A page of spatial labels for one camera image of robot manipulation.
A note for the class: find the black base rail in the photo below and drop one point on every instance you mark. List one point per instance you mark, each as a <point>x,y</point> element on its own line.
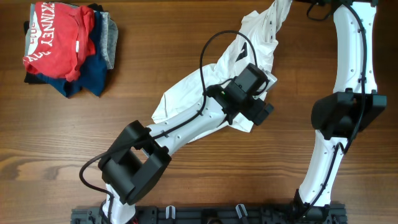
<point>268,214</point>

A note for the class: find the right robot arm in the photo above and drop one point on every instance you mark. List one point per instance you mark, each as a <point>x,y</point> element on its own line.
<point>338,118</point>

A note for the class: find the navy blue garment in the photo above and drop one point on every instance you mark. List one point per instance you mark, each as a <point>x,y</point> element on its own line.
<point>92,72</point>

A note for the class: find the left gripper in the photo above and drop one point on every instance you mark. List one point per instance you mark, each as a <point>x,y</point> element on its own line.
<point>255,104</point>

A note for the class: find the white t-shirt black print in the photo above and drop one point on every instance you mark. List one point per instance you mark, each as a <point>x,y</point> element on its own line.
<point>260,28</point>

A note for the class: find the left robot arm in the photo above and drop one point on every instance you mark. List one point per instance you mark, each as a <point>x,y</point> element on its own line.
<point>139,156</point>

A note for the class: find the red printed t-shirt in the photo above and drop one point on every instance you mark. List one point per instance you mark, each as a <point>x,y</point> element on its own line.
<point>59,40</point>

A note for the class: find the black garment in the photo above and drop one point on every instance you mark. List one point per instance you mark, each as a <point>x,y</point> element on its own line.
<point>35,79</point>

